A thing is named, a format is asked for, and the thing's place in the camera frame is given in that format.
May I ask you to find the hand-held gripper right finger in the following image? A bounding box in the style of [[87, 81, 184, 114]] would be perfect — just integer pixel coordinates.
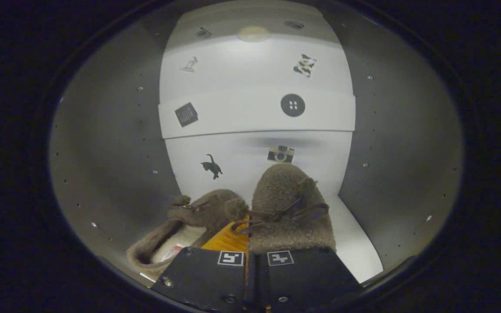
[[253, 247, 362, 311]]

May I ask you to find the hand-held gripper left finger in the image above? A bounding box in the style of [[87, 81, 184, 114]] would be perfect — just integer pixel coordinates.
[[150, 215, 251, 311]]

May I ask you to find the brown fuzzy shoe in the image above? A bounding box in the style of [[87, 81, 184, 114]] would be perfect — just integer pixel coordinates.
[[127, 189, 250, 281], [232, 163, 337, 255]]

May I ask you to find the grey shoe cabinet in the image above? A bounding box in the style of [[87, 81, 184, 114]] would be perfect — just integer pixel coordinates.
[[50, 0, 464, 290]]

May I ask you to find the white cabinet shelf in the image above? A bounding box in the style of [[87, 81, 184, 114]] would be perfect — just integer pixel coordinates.
[[158, 86, 356, 140]]

